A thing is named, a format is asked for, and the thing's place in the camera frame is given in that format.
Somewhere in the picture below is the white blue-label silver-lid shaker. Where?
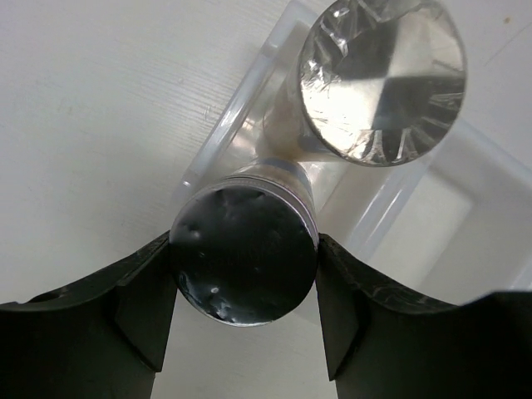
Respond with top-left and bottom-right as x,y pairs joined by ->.
170,158 -> 319,327

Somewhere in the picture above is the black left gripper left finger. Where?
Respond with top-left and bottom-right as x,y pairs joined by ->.
1,234 -> 177,398

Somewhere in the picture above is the beige powder silver-lid jar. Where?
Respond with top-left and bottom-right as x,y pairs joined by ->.
263,1 -> 467,167

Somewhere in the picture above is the white three-compartment plastic tray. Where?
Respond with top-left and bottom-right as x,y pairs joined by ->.
173,1 -> 531,303

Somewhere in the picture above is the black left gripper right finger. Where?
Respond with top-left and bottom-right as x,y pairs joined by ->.
316,235 -> 531,398

